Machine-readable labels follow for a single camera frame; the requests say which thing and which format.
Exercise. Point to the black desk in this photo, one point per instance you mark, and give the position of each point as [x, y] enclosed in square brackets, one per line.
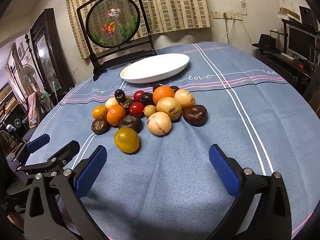
[282, 67]

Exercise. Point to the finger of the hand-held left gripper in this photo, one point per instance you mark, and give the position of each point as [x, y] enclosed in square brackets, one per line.
[37, 141]
[65, 153]

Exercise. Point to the black hat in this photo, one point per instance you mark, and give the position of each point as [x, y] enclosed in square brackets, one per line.
[267, 42]

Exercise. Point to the green plastic object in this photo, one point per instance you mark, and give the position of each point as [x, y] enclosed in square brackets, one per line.
[46, 95]

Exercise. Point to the black speaker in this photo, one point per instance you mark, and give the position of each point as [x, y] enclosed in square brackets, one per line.
[306, 15]

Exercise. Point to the cream pepino melon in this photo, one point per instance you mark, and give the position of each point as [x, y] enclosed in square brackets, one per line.
[159, 123]
[184, 98]
[169, 108]

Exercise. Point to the round goldfish screen black frame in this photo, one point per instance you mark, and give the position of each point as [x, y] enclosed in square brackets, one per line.
[112, 21]

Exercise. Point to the computer monitor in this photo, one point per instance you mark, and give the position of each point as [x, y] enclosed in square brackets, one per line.
[300, 40]

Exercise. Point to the white standing fan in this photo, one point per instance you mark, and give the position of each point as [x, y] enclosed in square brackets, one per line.
[27, 76]

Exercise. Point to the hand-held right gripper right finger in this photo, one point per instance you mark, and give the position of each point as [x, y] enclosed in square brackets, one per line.
[223, 170]

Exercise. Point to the orange yellow tomato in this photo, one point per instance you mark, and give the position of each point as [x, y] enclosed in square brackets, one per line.
[100, 111]

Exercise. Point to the white wall socket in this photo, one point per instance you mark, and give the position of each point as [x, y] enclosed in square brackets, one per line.
[217, 14]

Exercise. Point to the dark wood framed mirror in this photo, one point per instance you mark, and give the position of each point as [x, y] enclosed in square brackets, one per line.
[45, 52]

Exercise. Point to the white oval plate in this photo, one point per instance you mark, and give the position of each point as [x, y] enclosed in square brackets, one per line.
[155, 67]

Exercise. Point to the cluttered storage shelf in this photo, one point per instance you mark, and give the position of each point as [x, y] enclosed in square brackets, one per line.
[10, 105]

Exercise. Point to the blue plaid tablecloth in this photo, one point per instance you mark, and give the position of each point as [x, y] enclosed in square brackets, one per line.
[200, 142]

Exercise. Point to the beige checked curtain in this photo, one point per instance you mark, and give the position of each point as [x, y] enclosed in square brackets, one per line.
[175, 5]

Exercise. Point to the yellow green tomato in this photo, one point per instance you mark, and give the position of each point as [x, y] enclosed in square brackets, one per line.
[126, 140]

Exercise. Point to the large dark water chestnut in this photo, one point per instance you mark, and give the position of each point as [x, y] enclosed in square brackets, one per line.
[195, 115]

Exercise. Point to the pink cloth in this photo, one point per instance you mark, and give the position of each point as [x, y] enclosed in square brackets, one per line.
[32, 107]

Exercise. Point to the large mandarin orange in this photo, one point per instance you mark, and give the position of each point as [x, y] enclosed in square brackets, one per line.
[163, 95]

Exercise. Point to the small mandarin orange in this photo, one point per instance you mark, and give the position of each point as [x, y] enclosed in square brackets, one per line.
[116, 115]

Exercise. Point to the red cherry tomato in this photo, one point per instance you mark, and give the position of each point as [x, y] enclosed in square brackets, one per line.
[137, 109]
[138, 95]

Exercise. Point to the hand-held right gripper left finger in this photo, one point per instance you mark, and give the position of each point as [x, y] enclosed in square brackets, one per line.
[91, 170]

